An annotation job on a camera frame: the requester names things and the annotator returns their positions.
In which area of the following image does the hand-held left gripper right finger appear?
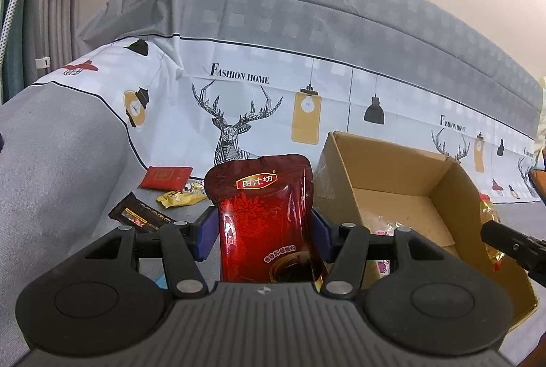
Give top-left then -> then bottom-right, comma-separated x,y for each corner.
311,208 -> 448,298

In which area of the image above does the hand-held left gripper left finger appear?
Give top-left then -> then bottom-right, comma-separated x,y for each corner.
83,208 -> 219,298

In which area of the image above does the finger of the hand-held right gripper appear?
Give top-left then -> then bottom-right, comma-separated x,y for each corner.
480,221 -> 546,282

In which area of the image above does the clear red yellow snack packet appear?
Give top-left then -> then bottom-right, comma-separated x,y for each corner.
478,199 -> 509,273

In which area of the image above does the yellow cartoon snack packet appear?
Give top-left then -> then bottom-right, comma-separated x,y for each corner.
156,181 -> 208,208

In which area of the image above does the dark red pouch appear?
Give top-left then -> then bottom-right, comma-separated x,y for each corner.
204,154 -> 329,291

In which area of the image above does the brown chocolate bar packet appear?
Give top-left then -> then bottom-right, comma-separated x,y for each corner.
109,193 -> 175,235

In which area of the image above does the cardboard box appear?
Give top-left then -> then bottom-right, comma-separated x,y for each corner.
313,131 -> 539,329

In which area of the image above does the orange pillow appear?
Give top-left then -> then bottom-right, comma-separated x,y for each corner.
529,168 -> 546,201

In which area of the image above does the grey printed sofa cover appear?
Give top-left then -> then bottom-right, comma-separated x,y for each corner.
0,0 -> 546,367

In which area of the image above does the teal curtain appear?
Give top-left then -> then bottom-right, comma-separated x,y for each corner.
0,0 -> 43,103

